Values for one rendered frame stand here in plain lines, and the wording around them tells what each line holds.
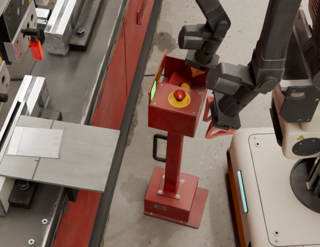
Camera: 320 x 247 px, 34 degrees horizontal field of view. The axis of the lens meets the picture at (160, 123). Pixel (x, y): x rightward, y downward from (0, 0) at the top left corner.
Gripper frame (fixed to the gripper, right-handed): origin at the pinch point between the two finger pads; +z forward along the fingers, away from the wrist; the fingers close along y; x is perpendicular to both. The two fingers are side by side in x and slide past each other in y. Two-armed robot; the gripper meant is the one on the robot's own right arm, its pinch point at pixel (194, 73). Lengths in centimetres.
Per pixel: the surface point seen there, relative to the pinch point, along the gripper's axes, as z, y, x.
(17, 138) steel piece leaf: -12, 39, 51
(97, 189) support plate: -18, 16, 59
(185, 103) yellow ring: 1.7, -0.4, 11.4
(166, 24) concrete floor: 88, 13, -102
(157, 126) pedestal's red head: 13.3, 4.7, 15.5
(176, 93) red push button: -0.2, 3.5, 10.5
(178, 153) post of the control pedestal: 35.4, -7.6, 8.9
